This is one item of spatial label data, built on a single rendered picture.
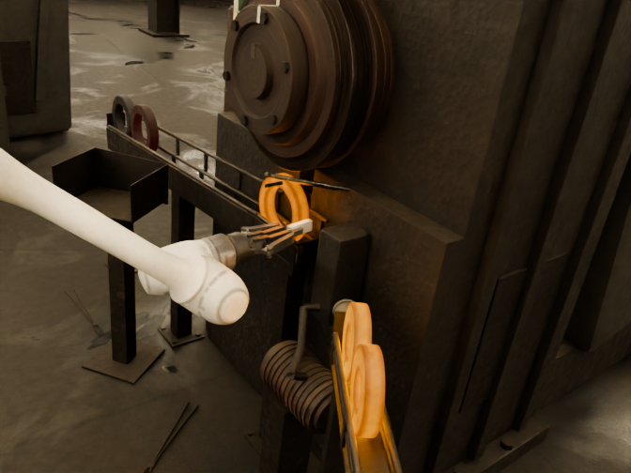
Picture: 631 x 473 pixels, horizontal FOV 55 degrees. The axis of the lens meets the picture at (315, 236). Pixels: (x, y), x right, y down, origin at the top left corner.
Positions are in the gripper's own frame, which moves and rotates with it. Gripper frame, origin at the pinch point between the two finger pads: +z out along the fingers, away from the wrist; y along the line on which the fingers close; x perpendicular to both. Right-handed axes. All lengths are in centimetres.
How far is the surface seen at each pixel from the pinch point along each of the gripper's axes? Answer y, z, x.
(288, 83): 3.7, -7.0, 38.3
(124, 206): -57, -24, -12
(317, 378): 29.0, -15.0, -19.9
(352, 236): 17.2, 2.4, 5.4
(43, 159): -260, -1, -76
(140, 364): -53, -27, -72
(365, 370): 54, -26, 7
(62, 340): -80, -45, -71
